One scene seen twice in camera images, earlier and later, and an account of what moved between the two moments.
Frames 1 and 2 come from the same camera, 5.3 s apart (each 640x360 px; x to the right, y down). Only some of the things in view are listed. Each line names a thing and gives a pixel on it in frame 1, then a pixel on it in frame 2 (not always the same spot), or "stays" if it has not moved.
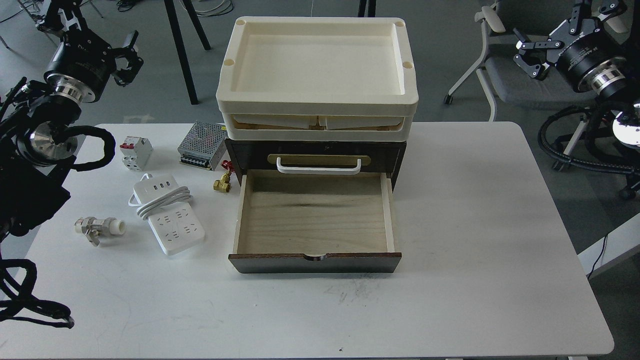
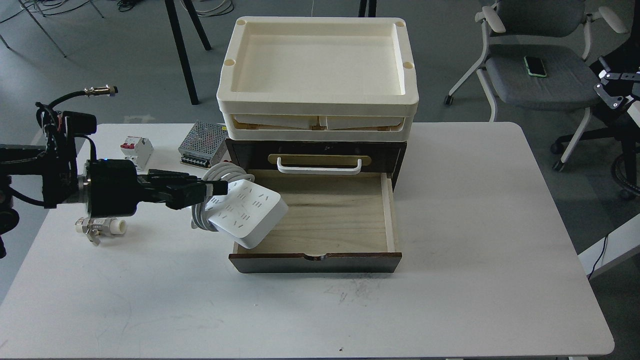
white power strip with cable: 166,205 to 245,216
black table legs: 175,23 stays
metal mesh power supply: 203,146 stays
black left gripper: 84,63 to 111,188
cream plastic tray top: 273,63 stays
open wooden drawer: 315,223 stays
